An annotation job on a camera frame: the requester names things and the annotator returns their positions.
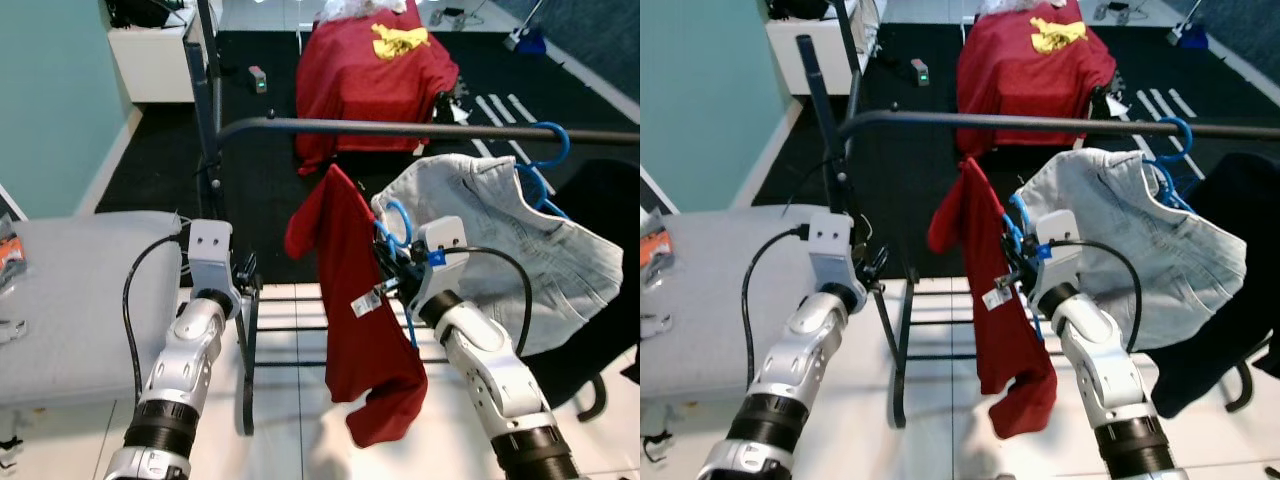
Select red garment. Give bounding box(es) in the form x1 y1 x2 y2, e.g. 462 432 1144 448
284 163 429 448
927 157 1058 441

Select light denim shorts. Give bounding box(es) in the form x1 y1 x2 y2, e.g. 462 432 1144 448
1015 148 1248 351
370 153 623 358

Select black metal clothes rack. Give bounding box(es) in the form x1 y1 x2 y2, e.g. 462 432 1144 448
795 0 1280 431
183 0 641 438

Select grey upholstered ottoman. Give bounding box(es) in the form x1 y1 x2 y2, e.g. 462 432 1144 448
0 210 191 406
640 205 836 396

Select red shirt with yellow print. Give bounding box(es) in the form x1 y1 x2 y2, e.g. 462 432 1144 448
295 0 461 176
955 0 1118 161

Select black garment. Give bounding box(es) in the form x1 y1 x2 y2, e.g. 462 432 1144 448
525 158 641 421
1148 152 1280 419

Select orange packaged item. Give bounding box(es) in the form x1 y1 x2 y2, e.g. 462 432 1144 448
0 235 26 291
640 230 673 286

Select white cabinet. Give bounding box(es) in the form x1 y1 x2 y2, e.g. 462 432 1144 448
765 0 881 96
105 0 216 104

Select white crumpled plastic bag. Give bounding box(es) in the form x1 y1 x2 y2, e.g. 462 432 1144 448
318 0 406 23
980 0 1061 16

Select blue floor mop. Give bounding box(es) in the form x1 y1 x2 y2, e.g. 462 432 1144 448
505 0 549 54
1165 0 1211 49

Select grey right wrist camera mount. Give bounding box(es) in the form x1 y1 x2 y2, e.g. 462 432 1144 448
1030 210 1083 296
410 215 469 306

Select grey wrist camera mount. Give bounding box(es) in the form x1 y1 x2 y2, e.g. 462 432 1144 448
805 212 859 296
187 220 236 301
1030 210 1083 296
410 215 469 306

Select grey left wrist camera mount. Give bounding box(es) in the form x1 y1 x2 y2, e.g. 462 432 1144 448
805 212 859 296
187 220 236 301

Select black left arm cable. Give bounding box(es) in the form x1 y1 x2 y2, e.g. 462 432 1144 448
742 225 816 386
122 232 196 401

